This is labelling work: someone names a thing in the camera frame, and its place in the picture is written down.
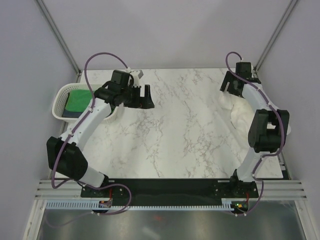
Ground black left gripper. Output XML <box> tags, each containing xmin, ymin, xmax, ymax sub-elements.
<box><xmin>120</xmin><ymin>84</ymin><xmax>154</xmax><ymax>109</ymax></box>

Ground green towel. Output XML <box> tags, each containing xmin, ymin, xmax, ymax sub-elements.
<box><xmin>64</xmin><ymin>89</ymin><xmax>92</xmax><ymax>112</ymax></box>

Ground dark blue towel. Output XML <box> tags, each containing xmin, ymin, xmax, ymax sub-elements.
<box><xmin>61</xmin><ymin>108</ymin><xmax>83</xmax><ymax>119</ymax></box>

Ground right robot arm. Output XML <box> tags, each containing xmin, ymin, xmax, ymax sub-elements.
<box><xmin>218</xmin><ymin>61</ymin><xmax>290</xmax><ymax>197</ymax></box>

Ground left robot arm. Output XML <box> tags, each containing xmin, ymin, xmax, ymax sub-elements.
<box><xmin>46</xmin><ymin>69</ymin><xmax>155</xmax><ymax>197</ymax></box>

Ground white fluffy towel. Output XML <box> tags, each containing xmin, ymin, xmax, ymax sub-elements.
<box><xmin>218</xmin><ymin>92</ymin><xmax>254</xmax><ymax>146</ymax></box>

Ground white perforated basket right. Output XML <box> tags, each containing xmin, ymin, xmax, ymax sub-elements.
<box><xmin>286</xmin><ymin>125</ymin><xmax>292</xmax><ymax>136</ymax></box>

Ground white perforated basket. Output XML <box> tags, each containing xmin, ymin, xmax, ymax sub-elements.
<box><xmin>286</xmin><ymin>125</ymin><xmax>292</xmax><ymax>136</ymax></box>
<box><xmin>52</xmin><ymin>83</ymin><xmax>119</xmax><ymax>124</ymax></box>

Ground white perforated basket left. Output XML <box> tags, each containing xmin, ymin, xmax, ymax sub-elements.
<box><xmin>52</xmin><ymin>83</ymin><xmax>119</xmax><ymax>124</ymax></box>

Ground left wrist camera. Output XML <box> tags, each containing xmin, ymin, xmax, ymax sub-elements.
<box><xmin>126</xmin><ymin>67</ymin><xmax>144</xmax><ymax>85</ymax></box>

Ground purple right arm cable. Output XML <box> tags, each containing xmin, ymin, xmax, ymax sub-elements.
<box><xmin>225</xmin><ymin>51</ymin><xmax>286</xmax><ymax>216</ymax></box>

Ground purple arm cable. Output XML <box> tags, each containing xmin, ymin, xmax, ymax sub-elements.
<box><xmin>51</xmin><ymin>51</ymin><xmax>133</xmax><ymax>216</ymax></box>
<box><xmin>225</xmin><ymin>51</ymin><xmax>286</xmax><ymax>216</ymax></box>

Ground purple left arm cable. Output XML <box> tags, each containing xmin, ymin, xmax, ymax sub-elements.
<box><xmin>51</xmin><ymin>51</ymin><xmax>133</xmax><ymax>216</ymax></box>

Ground right aluminium frame post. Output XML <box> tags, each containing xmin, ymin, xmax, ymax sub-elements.
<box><xmin>253</xmin><ymin>0</ymin><xmax>300</xmax><ymax>74</ymax></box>

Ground aluminium frame post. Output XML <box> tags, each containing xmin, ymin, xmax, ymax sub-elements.
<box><xmin>253</xmin><ymin>0</ymin><xmax>300</xmax><ymax>74</ymax></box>
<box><xmin>34</xmin><ymin>0</ymin><xmax>82</xmax><ymax>76</ymax></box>

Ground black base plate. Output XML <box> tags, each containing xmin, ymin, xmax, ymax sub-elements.
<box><xmin>80</xmin><ymin>177</ymin><xmax>260</xmax><ymax>207</ymax></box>

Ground aluminium front rail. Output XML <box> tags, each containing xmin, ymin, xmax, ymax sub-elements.
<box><xmin>34</xmin><ymin>178</ymin><xmax>308</xmax><ymax>201</ymax></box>

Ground left aluminium frame post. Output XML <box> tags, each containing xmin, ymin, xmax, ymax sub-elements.
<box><xmin>34</xmin><ymin>0</ymin><xmax>82</xmax><ymax>76</ymax></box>

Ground white slotted cable duct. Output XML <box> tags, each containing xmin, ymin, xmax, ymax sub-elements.
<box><xmin>45</xmin><ymin>198</ymin><xmax>249</xmax><ymax>211</ymax></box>

